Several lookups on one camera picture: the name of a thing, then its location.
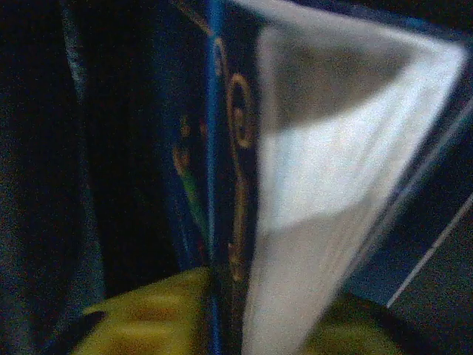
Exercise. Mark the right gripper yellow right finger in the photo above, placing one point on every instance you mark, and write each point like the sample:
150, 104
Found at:
351, 336

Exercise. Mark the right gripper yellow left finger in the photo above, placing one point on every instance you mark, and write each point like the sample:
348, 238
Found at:
148, 318

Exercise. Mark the dark blue Chinese classics book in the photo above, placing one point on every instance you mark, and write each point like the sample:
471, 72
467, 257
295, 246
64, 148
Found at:
314, 166

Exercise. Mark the black fabric backpack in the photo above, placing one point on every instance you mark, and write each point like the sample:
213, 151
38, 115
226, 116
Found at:
37, 148

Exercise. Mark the blue book with colourful cover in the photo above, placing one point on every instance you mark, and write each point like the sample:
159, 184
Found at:
188, 177

